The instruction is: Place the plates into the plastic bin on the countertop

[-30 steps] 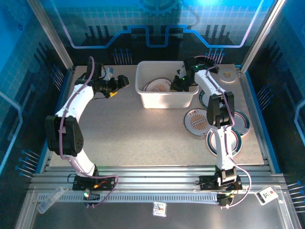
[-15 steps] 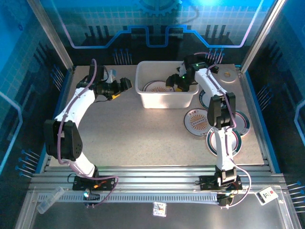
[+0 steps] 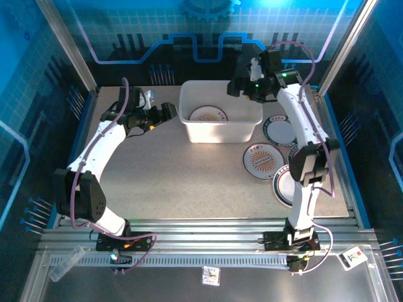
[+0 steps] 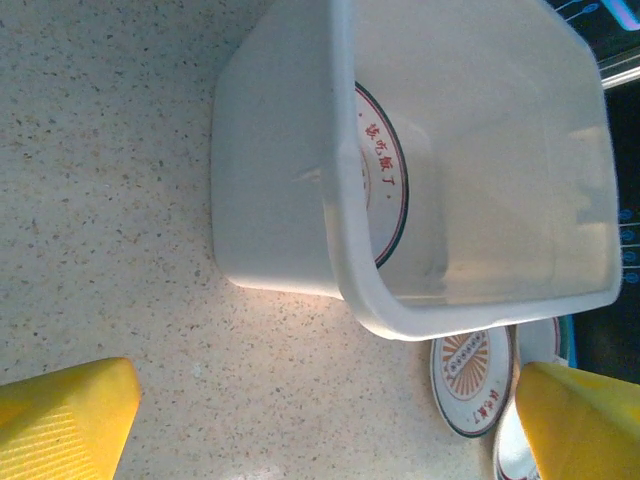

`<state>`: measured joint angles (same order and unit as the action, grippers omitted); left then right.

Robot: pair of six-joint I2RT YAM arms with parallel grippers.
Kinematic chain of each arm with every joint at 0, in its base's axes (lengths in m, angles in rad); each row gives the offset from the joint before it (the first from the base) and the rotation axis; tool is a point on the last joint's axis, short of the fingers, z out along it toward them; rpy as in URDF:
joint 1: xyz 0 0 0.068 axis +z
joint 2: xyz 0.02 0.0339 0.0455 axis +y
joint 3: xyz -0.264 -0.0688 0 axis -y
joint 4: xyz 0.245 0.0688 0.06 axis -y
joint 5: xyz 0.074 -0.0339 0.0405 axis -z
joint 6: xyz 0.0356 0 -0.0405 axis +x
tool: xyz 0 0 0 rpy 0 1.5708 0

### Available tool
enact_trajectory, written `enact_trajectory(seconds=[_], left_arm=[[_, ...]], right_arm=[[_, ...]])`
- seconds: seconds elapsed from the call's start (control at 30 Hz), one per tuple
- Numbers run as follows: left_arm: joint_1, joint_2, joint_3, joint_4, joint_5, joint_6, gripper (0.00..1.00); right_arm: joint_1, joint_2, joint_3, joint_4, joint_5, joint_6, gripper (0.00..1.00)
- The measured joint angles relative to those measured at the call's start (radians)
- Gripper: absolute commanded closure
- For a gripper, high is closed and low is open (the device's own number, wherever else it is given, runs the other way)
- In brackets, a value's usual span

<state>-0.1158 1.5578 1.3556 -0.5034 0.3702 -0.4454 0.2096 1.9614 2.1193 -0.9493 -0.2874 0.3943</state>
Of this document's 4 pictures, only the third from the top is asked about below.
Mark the white plate orange sunburst print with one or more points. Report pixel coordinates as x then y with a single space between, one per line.
263 160
207 115

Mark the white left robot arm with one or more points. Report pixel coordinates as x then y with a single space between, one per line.
94 148

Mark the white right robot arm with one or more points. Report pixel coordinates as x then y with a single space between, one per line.
299 116

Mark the white plastic bin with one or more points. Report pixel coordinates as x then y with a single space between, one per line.
220 132

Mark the white plate navy lettered rim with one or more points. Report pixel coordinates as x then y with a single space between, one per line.
279 130

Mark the white plate red navy rim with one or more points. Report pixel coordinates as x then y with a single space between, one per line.
292 153

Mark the white plate green red rim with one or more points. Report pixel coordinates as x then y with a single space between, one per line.
283 185

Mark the small controller board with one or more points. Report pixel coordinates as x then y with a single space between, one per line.
121 259
297 264

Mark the small white packet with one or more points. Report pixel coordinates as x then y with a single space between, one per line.
210 276

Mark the clear plastic box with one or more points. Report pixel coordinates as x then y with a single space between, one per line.
63 267

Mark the white card red logo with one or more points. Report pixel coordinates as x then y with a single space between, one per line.
352 258

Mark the blue table side rail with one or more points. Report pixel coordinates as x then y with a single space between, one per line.
84 126

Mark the aluminium frame post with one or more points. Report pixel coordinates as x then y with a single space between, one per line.
66 47
346 47

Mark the aluminium frame rail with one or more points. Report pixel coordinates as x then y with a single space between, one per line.
204 236

